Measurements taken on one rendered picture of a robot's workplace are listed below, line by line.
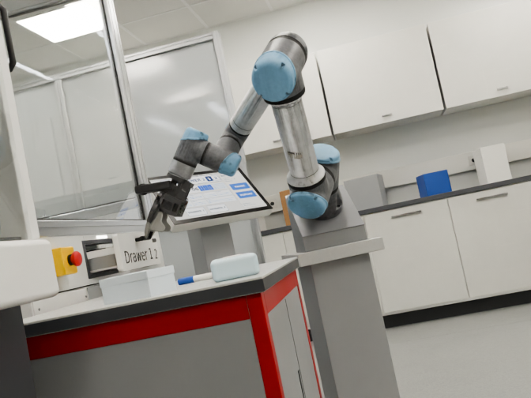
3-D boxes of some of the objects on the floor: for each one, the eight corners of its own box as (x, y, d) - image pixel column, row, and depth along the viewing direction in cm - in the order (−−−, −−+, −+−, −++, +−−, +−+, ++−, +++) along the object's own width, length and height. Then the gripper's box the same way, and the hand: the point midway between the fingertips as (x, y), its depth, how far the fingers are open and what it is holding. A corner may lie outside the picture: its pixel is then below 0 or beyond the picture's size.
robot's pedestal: (402, 449, 223) (357, 239, 228) (439, 478, 193) (386, 235, 198) (321, 472, 218) (277, 256, 222) (347, 505, 188) (295, 255, 193)
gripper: (188, 182, 188) (160, 247, 188) (197, 183, 198) (171, 245, 199) (163, 170, 189) (135, 235, 190) (173, 173, 200) (148, 234, 200)
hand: (147, 233), depth 195 cm, fingers closed on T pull, 3 cm apart
